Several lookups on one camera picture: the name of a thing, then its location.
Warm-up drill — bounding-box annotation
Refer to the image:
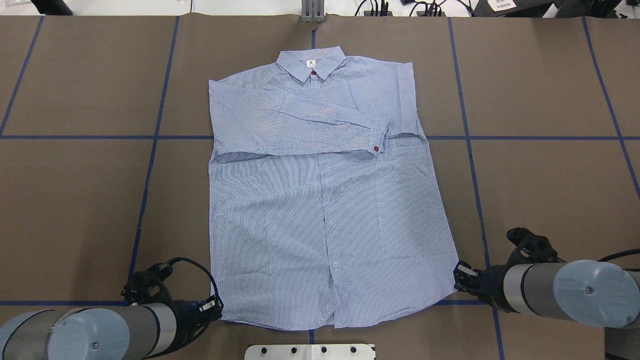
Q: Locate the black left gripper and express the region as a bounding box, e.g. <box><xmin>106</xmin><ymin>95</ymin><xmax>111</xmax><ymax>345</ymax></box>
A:
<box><xmin>170</xmin><ymin>296</ymin><xmax>224</xmax><ymax>351</ymax></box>

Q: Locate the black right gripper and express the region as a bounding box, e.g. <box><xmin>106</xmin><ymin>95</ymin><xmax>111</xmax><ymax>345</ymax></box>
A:
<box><xmin>453</xmin><ymin>260</ymin><xmax>506</xmax><ymax>312</ymax></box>

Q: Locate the light blue striped shirt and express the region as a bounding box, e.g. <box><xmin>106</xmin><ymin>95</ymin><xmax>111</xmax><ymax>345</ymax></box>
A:
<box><xmin>208</xmin><ymin>47</ymin><xmax>458</xmax><ymax>331</ymax></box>

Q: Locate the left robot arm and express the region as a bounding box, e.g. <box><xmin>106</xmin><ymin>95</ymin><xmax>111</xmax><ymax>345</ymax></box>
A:
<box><xmin>0</xmin><ymin>296</ymin><xmax>224</xmax><ymax>360</ymax></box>

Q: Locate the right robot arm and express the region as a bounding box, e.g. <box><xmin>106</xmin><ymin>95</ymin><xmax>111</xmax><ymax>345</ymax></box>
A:
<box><xmin>453</xmin><ymin>260</ymin><xmax>640</xmax><ymax>360</ymax></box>

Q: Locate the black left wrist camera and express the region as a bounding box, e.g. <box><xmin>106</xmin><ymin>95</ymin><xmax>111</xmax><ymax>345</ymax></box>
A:
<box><xmin>121</xmin><ymin>262</ymin><xmax>173</xmax><ymax>305</ymax></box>

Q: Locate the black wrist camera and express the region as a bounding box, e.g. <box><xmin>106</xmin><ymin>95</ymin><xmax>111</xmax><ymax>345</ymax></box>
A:
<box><xmin>121</xmin><ymin>262</ymin><xmax>173</xmax><ymax>305</ymax></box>
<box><xmin>506</xmin><ymin>227</ymin><xmax>563</xmax><ymax>267</ymax></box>

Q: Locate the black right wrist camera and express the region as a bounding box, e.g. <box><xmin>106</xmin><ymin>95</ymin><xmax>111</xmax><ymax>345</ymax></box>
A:
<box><xmin>506</xmin><ymin>227</ymin><xmax>563</xmax><ymax>267</ymax></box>

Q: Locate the white camera pillar with base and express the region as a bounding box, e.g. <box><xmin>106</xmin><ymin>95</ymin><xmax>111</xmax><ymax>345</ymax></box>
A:
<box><xmin>244</xmin><ymin>343</ymin><xmax>377</xmax><ymax>360</ymax></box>

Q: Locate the aluminium frame post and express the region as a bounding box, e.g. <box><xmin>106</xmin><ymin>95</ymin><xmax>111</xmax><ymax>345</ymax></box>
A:
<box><xmin>301</xmin><ymin>0</ymin><xmax>326</xmax><ymax>23</ymax></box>

